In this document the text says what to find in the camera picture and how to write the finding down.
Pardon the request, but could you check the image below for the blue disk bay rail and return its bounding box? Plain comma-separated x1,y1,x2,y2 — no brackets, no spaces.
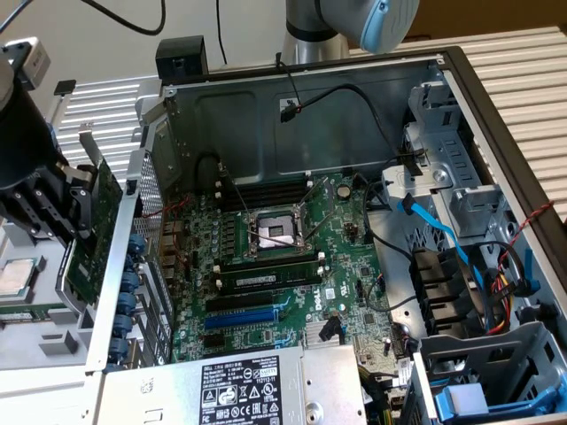
436,380,567,420

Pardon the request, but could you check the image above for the black SATA power wire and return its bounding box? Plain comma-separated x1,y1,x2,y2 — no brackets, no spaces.
279,83,407,158

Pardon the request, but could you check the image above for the black looped wire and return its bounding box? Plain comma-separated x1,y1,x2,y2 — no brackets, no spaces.
194,150,229,191

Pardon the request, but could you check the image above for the metal socket locking lever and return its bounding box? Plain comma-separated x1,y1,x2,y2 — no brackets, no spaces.
299,176,330,213
307,211,336,243

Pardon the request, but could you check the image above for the green graphics card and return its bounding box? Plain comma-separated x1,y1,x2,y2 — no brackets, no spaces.
55,122,124,313

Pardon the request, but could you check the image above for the silver chipset heat sink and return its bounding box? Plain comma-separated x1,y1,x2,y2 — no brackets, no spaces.
305,321,347,347

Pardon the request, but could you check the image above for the open metal PC case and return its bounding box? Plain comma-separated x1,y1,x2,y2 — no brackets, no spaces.
83,43,567,425

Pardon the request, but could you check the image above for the black curved wire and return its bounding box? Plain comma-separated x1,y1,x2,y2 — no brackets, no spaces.
361,174,420,267

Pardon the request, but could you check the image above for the silver CPU chip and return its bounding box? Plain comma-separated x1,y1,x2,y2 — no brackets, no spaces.
0,257,36,297

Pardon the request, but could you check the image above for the grey disk bay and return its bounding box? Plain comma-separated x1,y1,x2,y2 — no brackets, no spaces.
411,321,567,425

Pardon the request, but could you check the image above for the black box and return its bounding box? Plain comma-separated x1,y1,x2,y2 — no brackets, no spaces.
155,37,209,86

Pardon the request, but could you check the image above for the coloured power wire bundle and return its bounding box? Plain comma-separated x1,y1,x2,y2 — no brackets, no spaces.
482,245,517,336

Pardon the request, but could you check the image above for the red black twisted wire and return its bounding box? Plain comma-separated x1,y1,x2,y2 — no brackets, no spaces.
508,199,555,251
142,193,192,220

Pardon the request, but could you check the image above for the metal CPU socket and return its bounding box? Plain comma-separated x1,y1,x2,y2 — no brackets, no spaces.
241,205,311,263

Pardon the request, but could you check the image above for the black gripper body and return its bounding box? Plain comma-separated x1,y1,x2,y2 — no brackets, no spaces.
0,79,66,196

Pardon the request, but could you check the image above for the grey metal drive cage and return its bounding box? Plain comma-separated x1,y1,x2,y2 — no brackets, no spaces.
380,81,515,249

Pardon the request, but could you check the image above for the grey parts rack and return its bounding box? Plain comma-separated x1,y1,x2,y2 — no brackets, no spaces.
0,216,105,373

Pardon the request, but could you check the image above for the blue SATA wire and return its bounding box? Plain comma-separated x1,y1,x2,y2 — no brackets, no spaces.
397,197,485,291

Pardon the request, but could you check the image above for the green RAM stick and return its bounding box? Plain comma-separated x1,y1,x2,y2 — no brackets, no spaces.
0,307,50,322

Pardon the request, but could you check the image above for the short black expansion slot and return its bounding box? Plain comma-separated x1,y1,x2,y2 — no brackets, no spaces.
201,332,228,350

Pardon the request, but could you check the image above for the blue slot retention clip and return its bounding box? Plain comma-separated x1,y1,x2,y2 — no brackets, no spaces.
121,268,144,293
109,338,130,363
113,314,135,340
128,233,148,260
118,291,139,318

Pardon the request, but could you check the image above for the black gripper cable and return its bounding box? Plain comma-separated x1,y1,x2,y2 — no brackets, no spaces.
215,0,229,67

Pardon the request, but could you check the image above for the grey power supply unit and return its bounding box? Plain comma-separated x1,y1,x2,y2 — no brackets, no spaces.
86,343,369,425

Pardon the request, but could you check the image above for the installed black RAM stick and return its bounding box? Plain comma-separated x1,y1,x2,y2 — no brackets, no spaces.
219,264,321,291

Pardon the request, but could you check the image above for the black fan shroud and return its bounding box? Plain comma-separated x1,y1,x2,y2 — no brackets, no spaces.
409,247,488,340

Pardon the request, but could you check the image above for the green Dell motherboard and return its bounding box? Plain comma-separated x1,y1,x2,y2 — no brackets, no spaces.
170,172,416,368

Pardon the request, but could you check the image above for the empty black RAM slot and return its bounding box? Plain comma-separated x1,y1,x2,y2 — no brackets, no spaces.
212,251,328,272
216,188,314,212
216,174,314,198

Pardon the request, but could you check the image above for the black capped metal post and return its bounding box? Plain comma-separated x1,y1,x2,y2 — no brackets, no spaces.
46,79,77,134

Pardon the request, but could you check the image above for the thick black camera cable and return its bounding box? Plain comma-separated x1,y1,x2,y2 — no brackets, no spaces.
79,0,167,36

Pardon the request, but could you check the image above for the blue expansion slot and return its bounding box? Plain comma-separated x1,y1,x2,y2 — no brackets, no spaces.
203,308,279,329

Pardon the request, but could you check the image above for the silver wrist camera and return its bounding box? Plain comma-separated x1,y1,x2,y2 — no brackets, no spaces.
0,37,53,89

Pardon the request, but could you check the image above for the long black expansion slot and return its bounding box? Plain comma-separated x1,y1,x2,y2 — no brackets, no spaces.
205,292,275,313

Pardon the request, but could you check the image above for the black plug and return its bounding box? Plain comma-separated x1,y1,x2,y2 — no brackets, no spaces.
318,314,343,343

